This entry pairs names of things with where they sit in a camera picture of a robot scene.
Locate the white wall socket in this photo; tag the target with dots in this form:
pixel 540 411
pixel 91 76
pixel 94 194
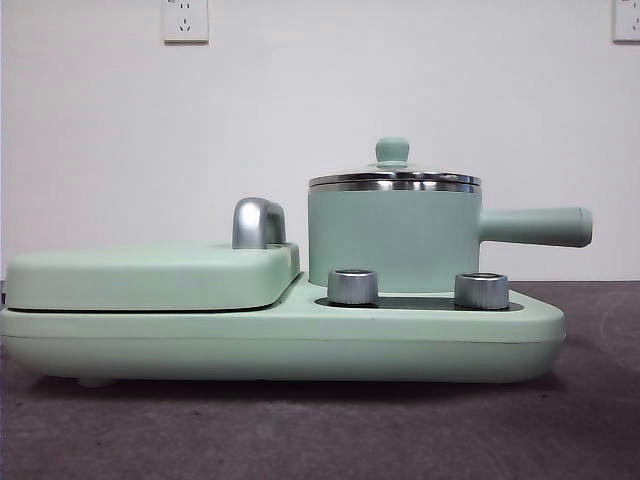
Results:
pixel 186 20
pixel 627 20

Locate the glass lid with green knob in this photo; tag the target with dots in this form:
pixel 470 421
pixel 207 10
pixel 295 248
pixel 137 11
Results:
pixel 392 151

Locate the silver control knob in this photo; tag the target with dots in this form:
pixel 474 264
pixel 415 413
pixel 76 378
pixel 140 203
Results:
pixel 481 292
pixel 352 288

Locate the mint green grill cover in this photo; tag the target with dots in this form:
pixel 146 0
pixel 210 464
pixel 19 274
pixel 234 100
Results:
pixel 150 277

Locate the mint green breakfast machine base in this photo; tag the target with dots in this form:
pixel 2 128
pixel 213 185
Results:
pixel 200 345

